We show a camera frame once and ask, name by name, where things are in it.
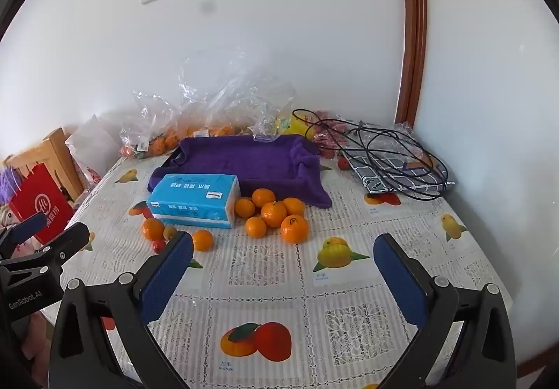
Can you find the blue tissue pack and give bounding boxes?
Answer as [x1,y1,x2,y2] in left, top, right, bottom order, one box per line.
[146,173,241,229]

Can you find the checkered cloth pack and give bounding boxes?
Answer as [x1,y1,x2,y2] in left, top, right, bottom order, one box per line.
[345,122,456,193]

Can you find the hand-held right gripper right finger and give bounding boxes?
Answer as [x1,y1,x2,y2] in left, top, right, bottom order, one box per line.
[372,233,518,389]

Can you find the wooden door frame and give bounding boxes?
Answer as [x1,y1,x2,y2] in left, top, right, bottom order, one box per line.
[395,0,428,124]

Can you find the red paper bag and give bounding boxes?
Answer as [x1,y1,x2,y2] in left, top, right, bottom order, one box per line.
[9,163,74,245]

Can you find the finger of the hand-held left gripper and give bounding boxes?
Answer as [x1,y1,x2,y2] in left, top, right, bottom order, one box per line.
[0,222,90,271]
[0,213,47,259]

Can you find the purple fuzzy item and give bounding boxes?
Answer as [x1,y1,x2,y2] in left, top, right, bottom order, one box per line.
[0,168,22,206]

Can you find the white plastic bag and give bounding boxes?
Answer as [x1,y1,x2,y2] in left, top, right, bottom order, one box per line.
[65,114,122,193]

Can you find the tangled black cable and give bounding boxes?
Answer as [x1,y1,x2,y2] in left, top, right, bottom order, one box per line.
[292,109,448,200]

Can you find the fruit-printed tablecloth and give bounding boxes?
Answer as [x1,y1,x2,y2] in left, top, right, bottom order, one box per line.
[41,145,514,389]

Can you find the orange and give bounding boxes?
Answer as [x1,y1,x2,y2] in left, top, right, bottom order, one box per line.
[141,218,166,240]
[252,188,277,208]
[280,215,310,244]
[245,216,267,238]
[192,229,215,252]
[235,198,256,219]
[283,197,306,217]
[261,201,288,228]

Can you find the clear bag of yellow fruit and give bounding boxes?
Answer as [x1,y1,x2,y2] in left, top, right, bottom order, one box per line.
[279,112,308,137]

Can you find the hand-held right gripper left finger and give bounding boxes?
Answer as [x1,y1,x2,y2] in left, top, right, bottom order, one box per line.
[49,231,195,389]

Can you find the large clear plastic bag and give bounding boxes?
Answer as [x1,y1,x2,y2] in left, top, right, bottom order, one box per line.
[180,47,298,141]

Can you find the wooden chair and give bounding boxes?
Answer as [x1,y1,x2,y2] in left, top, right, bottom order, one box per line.
[2,128,86,208]

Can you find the crumpled clear plastic bag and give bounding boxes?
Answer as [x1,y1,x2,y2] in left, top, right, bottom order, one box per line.
[120,89,186,159]

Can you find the bag of red fruit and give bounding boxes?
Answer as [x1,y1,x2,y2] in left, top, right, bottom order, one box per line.
[306,110,350,159]

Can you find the purple towel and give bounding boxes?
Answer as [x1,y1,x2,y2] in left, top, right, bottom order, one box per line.
[148,134,333,209]

